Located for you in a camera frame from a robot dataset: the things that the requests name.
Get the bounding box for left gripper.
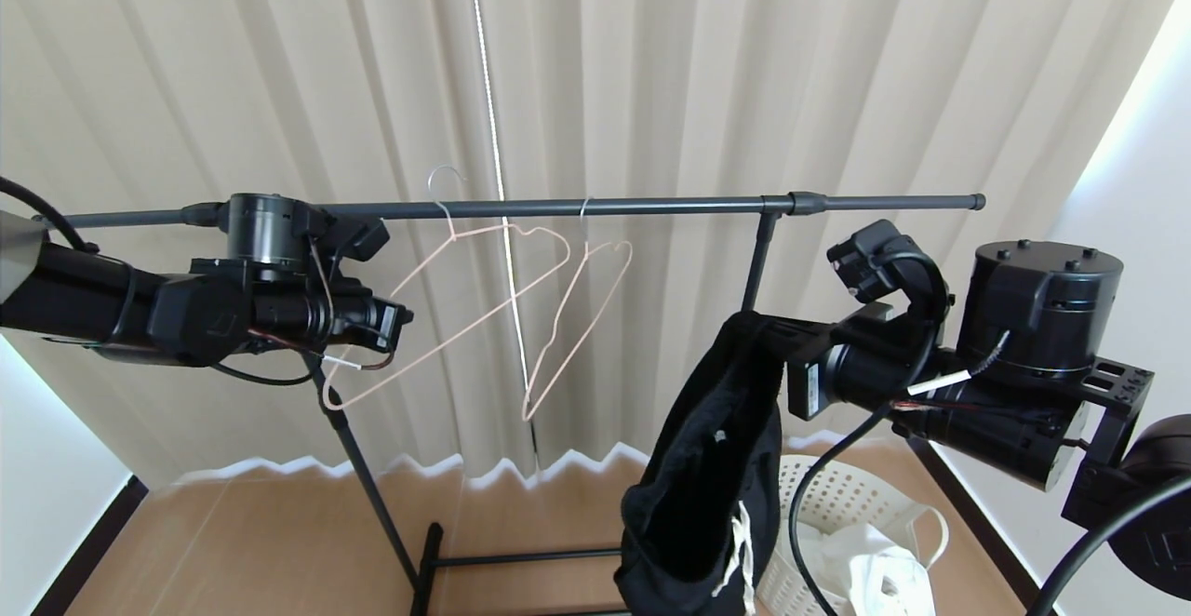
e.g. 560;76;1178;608
277;281;415;351

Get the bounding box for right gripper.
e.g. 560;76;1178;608
785;335;1091;493

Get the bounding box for pink clothes hanger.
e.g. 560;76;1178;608
321;167;571;412
521;197;634;423

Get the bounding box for black shorts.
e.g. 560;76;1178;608
614;309;792;616

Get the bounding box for white laundry basket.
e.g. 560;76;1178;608
758;455;952;616

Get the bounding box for black clothes rack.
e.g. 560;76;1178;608
33;191;987;616

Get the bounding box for white garment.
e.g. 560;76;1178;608
800;502;952;616

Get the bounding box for beige curtain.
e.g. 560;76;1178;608
0;0;1191;494

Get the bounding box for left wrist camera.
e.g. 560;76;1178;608
330;216;392;263

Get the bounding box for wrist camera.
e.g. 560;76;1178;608
330;216;392;263
826;218;931;305

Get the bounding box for black cable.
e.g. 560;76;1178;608
209;360;315;387
1024;475;1191;616
786;402;894;616
0;177;99;254

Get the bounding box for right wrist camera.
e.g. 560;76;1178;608
826;218;931;305

